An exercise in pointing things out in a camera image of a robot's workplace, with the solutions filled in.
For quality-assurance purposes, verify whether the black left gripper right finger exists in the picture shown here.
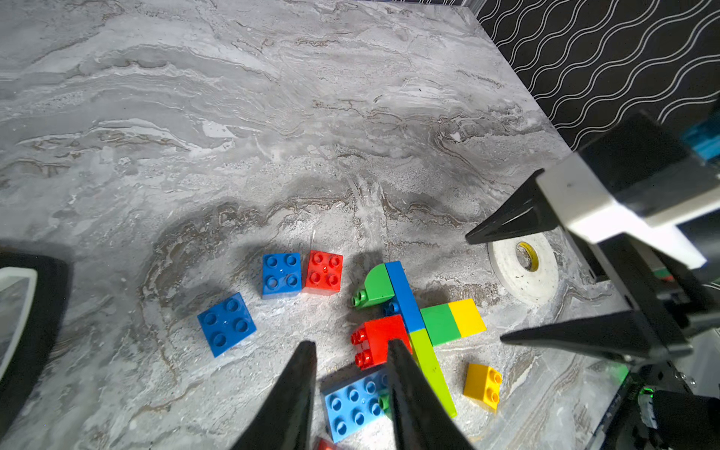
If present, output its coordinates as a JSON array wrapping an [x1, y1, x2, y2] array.
[[387, 339, 473, 449]]

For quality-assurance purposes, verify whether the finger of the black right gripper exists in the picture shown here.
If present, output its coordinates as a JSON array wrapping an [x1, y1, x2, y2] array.
[[465, 169, 560, 245]]

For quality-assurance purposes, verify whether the blue square lego brick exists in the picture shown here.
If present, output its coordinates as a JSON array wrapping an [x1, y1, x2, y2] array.
[[262, 252, 303, 299]]

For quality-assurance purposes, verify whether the yellow square lego brick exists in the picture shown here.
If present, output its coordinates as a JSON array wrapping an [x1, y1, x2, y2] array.
[[448, 299, 487, 338]]

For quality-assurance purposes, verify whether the red long lego brick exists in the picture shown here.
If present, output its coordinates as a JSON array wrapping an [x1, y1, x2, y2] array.
[[315, 438, 338, 450]]

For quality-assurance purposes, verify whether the red square lego brick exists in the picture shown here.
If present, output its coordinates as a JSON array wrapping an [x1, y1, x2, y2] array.
[[303, 250, 343, 296]]

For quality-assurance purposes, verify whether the lime green long lego brick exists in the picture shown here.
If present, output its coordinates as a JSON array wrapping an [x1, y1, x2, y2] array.
[[409, 329, 458, 418]]

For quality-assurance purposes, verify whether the white tape roll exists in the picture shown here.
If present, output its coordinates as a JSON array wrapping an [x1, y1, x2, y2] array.
[[487, 234, 560, 308]]

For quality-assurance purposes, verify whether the black socket set holder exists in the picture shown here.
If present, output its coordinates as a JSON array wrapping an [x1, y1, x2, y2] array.
[[1, 250, 72, 435]]

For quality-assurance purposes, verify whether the green small lego brick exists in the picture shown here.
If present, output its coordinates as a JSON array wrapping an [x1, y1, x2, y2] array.
[[352, 264, 395, 309], [421, 304, 461, 347]]

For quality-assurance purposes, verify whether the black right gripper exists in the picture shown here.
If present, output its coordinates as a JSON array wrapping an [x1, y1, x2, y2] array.
[[501, 236, 719, 449]]

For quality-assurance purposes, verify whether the light blue long lego brick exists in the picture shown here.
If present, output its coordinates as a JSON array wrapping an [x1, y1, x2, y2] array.
[[321, 365, 389, 444]]

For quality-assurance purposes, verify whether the yellow small lego brick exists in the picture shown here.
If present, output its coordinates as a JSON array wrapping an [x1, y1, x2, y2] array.
[[463, 364, 503, 414]]

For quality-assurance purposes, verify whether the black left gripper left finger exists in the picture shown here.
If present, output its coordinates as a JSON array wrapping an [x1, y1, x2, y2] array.
[[232, 340, 317, 449]]

